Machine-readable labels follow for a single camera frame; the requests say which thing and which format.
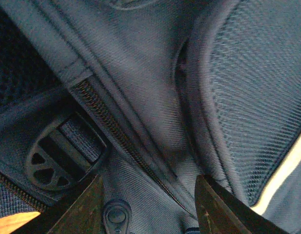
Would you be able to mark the navy blue student backpack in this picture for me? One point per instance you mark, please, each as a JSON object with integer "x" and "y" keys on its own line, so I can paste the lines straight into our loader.
{"x": 150, "y": 94}

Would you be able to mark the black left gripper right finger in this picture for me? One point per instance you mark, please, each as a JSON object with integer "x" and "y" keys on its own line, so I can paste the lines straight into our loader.
{"x": 220, "y": 212}

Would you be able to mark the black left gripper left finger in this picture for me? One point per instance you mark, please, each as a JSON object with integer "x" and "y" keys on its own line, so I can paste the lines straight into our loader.
{"x": 77, "y": 213}

